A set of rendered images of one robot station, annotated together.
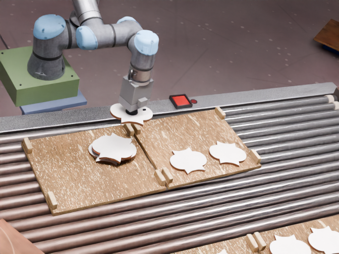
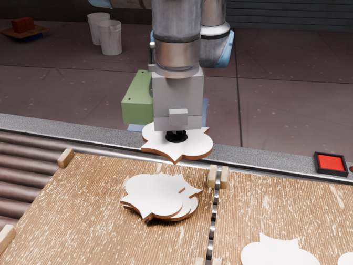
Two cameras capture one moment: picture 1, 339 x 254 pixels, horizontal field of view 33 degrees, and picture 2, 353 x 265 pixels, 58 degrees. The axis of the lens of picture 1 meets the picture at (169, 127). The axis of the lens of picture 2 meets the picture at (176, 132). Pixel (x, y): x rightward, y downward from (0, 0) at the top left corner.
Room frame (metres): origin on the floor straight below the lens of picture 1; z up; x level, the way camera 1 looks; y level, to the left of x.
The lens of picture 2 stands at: (1.23, -0.24, 1.48)
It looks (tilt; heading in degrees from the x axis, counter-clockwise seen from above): 34 degrees down; 48
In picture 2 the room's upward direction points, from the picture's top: straight up
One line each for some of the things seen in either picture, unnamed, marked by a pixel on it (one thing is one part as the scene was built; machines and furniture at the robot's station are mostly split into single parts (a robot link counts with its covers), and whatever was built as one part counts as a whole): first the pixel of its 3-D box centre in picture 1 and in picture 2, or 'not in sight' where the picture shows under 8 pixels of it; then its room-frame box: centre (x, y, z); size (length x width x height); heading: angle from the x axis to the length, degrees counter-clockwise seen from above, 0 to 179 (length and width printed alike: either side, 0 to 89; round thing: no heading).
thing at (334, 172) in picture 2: (180, 101); (330, 163); (1.99, -0.02, 0.92); 0.08 x 0.08 x 0.02; 34
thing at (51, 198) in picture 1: (52, 200); (2, 240); (1.25, 0.30, 0.95); 0.06 x 0.02 x 0.03; 37
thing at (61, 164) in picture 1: (93, 166); (120, 211); (1.47, 0.22, 0.93); 0.41 x 0.35 x 0.02; 127
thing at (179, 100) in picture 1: (180, 101); (330, 164); (1.99, -0.02, 0.92); 0.06 x 0.06 x 0.01; 34
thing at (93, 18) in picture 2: not in sight; (100, 29); (3.45, 3.76, 0.19); 0.30 x 0.30 x 0.37
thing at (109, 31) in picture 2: not in sight; (110, 38); (3.34, 3.34, 0.19); 0.30 x 0.30 x 0.37
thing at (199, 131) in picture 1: (194, 145); (314, 239); (1.73, -0.11, 0.93); 0.41 x 0.35 x 0.02; 127
